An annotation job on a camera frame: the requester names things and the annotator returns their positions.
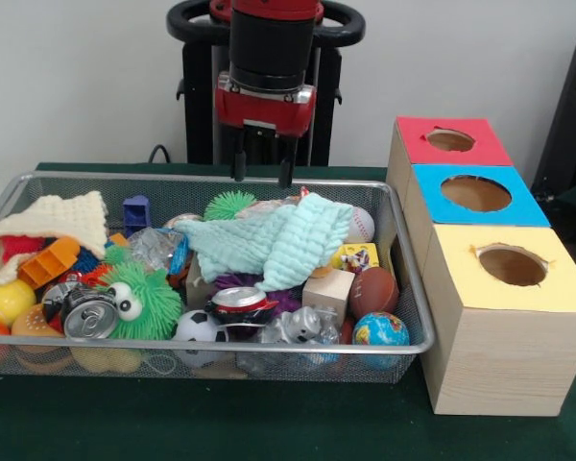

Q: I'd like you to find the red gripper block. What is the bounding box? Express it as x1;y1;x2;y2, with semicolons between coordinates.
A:
214;85;318;189

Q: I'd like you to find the blue globe ball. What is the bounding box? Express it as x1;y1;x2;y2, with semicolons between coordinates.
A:
351;311;411;371

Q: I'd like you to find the wooden box with three holes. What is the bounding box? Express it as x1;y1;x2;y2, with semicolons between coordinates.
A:
386;116;576;417

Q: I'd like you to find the black monitor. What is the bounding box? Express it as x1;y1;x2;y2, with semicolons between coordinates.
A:
530;32;576;212

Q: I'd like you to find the large green spiky eyed ball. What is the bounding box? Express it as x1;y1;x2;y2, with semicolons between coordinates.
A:
95;262;182;341

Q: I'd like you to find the shallow mesh bin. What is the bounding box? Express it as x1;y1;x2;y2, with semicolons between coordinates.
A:
0;171;436;384

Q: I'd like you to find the black cable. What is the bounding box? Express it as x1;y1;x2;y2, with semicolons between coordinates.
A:
148;143;173;165

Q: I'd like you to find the white baseball toy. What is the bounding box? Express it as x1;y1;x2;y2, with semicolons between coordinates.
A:
348;206;376;244

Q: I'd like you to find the mint green cloth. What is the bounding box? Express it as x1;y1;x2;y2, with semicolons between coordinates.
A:
172;193;355;293

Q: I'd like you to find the brown football toy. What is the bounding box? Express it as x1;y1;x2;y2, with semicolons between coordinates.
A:
348;267;400;319

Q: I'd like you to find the black and white soccer ball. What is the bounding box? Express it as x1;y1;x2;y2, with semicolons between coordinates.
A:
172;310;229;369

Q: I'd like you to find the small green spiky ball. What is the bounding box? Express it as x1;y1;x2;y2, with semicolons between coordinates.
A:
204;190;258;222

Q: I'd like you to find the cream knitted cloth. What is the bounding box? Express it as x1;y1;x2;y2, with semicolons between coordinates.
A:
0;190;109;294

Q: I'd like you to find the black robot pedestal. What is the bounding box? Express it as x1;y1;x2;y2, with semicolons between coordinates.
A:
166;0;366;167

